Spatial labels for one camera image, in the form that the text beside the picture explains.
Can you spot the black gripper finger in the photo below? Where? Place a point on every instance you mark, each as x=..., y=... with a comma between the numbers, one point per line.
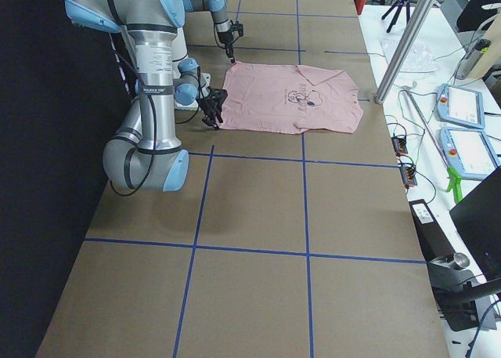
x=214, y=121
x=230, y=54

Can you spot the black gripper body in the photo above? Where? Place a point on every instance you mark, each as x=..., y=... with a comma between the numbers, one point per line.
x=226, y=41
x=210, y=108

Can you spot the pink Snoopy t-shirt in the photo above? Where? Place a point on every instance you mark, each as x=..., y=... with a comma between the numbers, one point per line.
x=289, y=99

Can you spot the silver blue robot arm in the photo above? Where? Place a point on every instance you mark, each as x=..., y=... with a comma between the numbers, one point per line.
x=217, y=9
x=145, y=152

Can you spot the clear plastic bag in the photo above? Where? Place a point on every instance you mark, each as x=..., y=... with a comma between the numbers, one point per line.
x=419, y=59

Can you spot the small relay board upper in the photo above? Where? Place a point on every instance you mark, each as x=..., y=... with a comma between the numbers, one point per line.
x=399, y=145

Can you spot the small relay board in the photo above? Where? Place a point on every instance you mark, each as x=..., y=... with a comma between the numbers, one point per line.
x=408, y=174
x=399, y=145

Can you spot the small relay board lower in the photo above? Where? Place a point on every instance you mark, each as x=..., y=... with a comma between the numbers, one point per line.
x=408, y=174

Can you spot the upper teach pendant tablet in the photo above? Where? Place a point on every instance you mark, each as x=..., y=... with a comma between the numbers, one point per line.
x=461, y=106

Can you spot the teach pendant tablet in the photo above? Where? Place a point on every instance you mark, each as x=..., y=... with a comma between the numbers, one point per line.
x=461, y=106
x=469, y=152

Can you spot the metal reacher grabber tool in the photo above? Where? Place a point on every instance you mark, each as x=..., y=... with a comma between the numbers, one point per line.
x=454, y=177

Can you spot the black box with label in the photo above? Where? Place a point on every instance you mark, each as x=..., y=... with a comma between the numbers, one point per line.
x=433, y=243

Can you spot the lower teach pendant tablet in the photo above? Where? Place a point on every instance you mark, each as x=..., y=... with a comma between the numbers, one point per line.
x=469, y=152

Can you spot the black monitor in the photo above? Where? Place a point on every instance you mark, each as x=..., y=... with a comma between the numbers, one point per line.
x=477, y=221

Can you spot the aluminium frame post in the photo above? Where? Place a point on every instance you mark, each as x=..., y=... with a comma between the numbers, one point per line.
x=403, y=47

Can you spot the black camera tripod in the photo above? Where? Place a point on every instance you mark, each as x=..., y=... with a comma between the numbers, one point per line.
x=396, y=9

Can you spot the grey metal clamp mount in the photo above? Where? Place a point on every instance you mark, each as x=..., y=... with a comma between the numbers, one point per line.
x=464, y=302

